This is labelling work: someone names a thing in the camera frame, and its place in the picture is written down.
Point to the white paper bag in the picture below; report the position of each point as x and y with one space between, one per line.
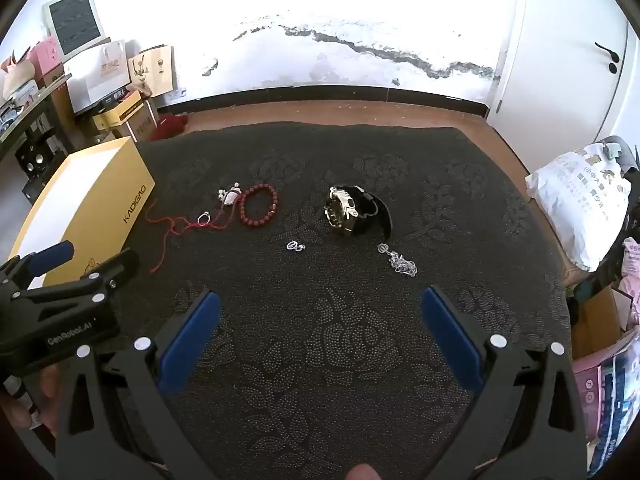
97 77

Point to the person's right hand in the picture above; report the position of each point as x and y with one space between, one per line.
361 473

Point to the blue printed packet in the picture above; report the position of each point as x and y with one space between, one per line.
617 400

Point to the grey cloth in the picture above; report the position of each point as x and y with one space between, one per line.
620 152

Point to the yellow cardboard box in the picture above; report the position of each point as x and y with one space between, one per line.
100 210

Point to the white printed plastic bag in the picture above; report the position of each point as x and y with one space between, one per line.
575 200

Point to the open cardboard box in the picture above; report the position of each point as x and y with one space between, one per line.
597 320

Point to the dark patterned mat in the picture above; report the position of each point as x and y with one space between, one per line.
310 320

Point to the red cloth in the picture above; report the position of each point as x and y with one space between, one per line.
170 127

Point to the white silver pendant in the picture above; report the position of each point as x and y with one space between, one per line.
230 196

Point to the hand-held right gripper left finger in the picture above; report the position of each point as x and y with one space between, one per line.
190 341

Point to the black gold wristwatch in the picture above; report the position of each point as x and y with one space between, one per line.
341 205

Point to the white door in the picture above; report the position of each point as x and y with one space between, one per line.
550 60

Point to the pink packets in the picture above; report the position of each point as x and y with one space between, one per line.
632 270

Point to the white framed dark board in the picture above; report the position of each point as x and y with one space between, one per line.
75 17

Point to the black speaker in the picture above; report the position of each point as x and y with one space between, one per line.
35 157

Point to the person's left hand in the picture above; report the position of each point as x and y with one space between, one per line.
20 407

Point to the beige bag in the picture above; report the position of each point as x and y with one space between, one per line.
17 77

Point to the dark desk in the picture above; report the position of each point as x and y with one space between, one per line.
30 110

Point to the brown paper bag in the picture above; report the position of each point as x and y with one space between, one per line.
152 70

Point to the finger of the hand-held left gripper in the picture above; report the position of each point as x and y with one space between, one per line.
112 270
50 257

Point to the flat yellow black box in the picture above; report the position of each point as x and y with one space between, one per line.
120 112

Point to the pink box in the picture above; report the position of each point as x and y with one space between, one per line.
45 57

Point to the brown cardboard box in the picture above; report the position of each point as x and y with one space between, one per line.
145 125

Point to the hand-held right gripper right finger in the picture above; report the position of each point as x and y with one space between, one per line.
451 340

